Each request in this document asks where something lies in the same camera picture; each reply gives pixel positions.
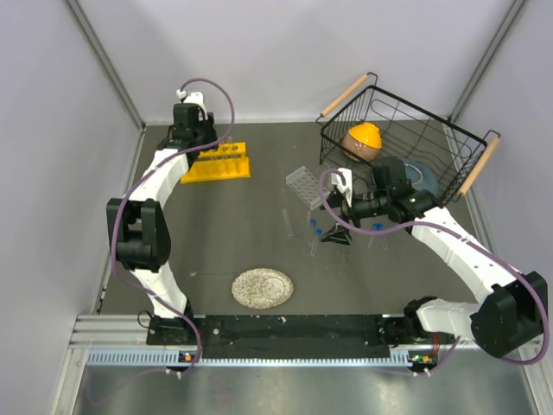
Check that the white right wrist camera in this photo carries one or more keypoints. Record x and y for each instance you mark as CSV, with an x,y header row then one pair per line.
x,y
342,179

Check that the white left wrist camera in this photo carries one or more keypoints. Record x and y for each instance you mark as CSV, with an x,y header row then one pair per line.
x,y
194,98

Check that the yellow test tube rack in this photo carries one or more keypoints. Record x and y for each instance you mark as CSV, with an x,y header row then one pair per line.
x,y
207,168

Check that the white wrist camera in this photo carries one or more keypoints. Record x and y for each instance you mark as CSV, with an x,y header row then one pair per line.
x,y
194,98
342,179

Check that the speckled white plate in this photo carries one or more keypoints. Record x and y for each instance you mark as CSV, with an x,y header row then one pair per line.
x,y
262,288

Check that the yellow brown bowl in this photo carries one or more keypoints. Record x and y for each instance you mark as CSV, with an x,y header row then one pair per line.
x,y
362,142

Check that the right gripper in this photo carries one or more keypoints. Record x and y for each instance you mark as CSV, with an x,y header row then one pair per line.
x,y
338,201

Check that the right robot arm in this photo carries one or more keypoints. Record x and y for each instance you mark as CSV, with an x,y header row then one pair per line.
x,y
510,308

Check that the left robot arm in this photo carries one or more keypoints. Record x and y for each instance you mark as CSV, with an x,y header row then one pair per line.
x,y
138,232

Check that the clear plastic tube rack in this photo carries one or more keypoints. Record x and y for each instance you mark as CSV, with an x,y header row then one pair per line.
x,y
306,186

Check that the black wire basket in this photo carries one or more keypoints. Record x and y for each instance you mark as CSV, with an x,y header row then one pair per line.
x,y
456,156

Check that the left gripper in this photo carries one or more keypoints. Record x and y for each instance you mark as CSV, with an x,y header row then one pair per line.
x,y
206,122

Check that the blue plate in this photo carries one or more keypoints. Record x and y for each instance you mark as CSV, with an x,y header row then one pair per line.
x,y
422,177

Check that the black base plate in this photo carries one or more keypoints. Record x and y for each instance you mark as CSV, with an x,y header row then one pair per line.
x,y
292,337

